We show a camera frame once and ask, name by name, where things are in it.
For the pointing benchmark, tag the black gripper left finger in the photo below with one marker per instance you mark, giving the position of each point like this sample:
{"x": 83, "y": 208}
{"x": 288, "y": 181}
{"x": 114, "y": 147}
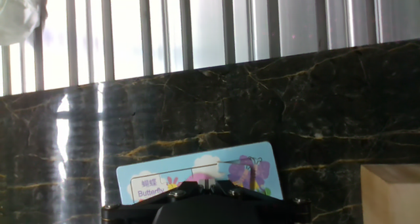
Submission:
{"x": 190, "y": 189}

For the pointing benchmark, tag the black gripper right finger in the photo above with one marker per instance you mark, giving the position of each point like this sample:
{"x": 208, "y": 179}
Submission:
{"x": 223, "y": 189}

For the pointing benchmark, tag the purple butterfly puzzle piece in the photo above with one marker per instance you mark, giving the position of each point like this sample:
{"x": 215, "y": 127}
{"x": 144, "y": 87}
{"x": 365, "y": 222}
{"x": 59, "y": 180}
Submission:
{"x": 239, "y": 171}

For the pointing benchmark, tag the butterfly girl puzzle board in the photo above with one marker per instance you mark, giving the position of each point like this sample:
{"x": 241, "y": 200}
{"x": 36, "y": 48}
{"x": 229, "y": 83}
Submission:
{"x": 157, "y": 174}

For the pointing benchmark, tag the black marble mat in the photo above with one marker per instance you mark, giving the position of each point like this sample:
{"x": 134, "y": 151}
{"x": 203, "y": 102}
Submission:
{"x": 262, "y": 102}

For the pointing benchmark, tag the large wooden cube block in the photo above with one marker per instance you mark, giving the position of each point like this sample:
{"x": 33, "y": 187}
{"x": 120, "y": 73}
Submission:
{"x": 390, "y": 194}

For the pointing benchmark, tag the white crumpled plastic bag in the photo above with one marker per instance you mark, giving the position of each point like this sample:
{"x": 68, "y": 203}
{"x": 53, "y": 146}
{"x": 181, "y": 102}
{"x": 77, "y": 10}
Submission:
{"x": 16, "y": 13}

